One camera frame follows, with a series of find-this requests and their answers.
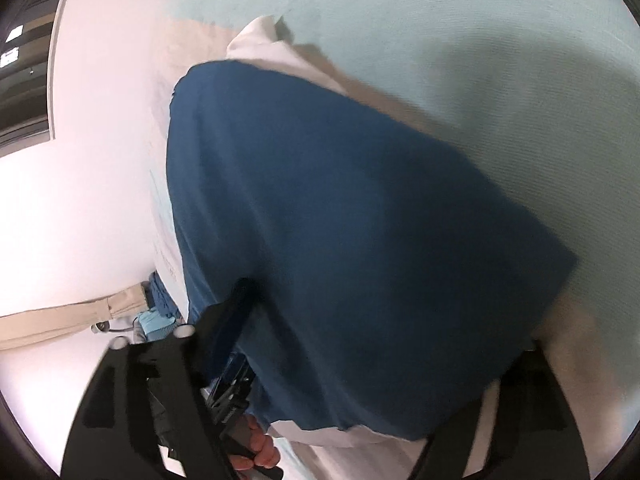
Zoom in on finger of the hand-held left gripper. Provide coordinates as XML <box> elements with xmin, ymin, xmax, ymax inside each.
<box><xmin>204</xmin><ymin>354</ymin><xmax>257</xmax><ymax>428</ymax></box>

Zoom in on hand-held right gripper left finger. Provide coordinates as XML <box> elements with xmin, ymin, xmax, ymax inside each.
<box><xmin>59</xmin><ymin>276</ymin><xmax>261</xmax><ymax>480</ymax></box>

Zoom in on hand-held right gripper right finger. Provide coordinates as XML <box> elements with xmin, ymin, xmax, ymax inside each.
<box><xmin>409</xmin><ymin>346</ymin><xmax>592</xmax><ymax>480</ymax></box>

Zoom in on white and blue jacket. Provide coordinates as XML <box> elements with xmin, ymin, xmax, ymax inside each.
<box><xmin>165</xmin><ymin>15</ymin><xmax>622</xmax><ymax>480</ymax></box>

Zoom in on person's left hand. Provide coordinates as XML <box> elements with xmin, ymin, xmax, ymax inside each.
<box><xmin>229</xmin><ymin>417</ymin><xmax>282</xmax><ymax>472</ymax></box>

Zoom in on blue bag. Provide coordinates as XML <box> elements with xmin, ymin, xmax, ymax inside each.
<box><xmin>132</xmin><ymin>270</ymin><xmax>187</xmax><ymax>343</ymax></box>

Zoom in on beige cardboard box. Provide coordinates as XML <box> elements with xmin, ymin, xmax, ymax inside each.
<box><xmin>0</xmin><ymin>282</ymin><xmax>152</xmax><ymax>352</ymax></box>

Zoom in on striped pastel bed sheet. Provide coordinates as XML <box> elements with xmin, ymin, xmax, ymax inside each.
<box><xmin>150</xmin><ymin>0</ymin><xmax>640</xmax><ymax>461</ymax></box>

